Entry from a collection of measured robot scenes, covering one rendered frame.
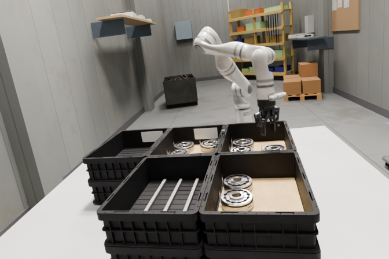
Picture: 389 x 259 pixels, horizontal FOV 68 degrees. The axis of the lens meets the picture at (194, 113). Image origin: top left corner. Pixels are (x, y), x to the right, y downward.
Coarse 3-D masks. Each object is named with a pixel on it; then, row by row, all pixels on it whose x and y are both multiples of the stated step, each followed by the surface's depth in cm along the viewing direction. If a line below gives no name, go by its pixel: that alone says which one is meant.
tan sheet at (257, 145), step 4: (276, 140) 145; (280, 140) 145; (256, 144) 144; (260, 144) 143; (264, 144) 143; (268, 144) 142; (272, 144) 142; (276, 144) 141; (280, 144) 140; (284, 144) 140; (232, 148) 143; (256, 148) 139; (260, 148) 138
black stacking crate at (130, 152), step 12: (132, 132) 161; (108, 144) 147; (120, 144) 159; (132, 144) 163; (144, 144) 161; (96, 156) 135; (108, 156) 146; (96, 168) 127; (108, 168) 125; (120, 168) 124; (132, 168) 123; (96, 180) 127; (108, 180) 126; (120, 180) 125
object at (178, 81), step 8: (168, 80) 706; (176, 80) 622; (184, 80) 623; (192, 80) 624; (168, 88) 624; (176, 88) 626; (184, 88) 627; (192, 88) 628; (168, 96) 628; (176, 96) 630; (184, 96) 631; (192, 96) 632; (168, 104) 632; (176, 104) 634; (184, 104) 644; (192, 104) 646
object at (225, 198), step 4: (236, 188) 98; (240, 188) 98; (228, 192) 97; (244, 192) 96; (248, 192) 95; (224, 196) 95; (228, 196) 94; (244, 196) 93; (248, 196) 93; (224, 200) 92; (228, 200) 92; (232, 200) 91; (236, 200) 91; (240, 200) 91; (244, 200) 91; (248, 200) 90; (228, 204) 90; (232, 204) 89; (236, 204) 89; (240, 204) 89; (244, 204) 89
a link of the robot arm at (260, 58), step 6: (252, 54) 115; (258, 54) 112; (264, 54) 112; (252, 60) 115; (258, 60) 113; (264, 60) 112; (258, 66) 114; (264, 66) 113; (258, 72) 116; (264, 72) 114; (270, 72) 116; (258, 78) 117; (264, 78) 115; (270, 78) 116; (258, 84) 118; (264, 84) 116; (270, 84) 116
